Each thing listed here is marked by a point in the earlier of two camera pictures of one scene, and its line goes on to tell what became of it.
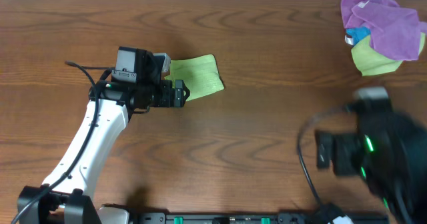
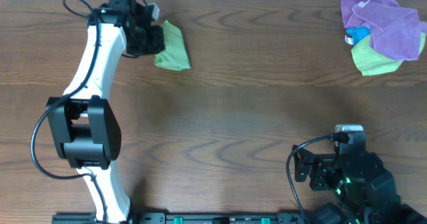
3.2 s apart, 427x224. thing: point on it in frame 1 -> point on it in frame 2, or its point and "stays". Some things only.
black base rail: [255, 218] stays
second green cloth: [370, 61] stays
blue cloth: [358, 33] stays
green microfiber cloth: [199, 74] -> [175, 55]
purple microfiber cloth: [395, 30] stays
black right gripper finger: [325, 145] -> [302, 159]
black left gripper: [179, 93] -> [155, 39]
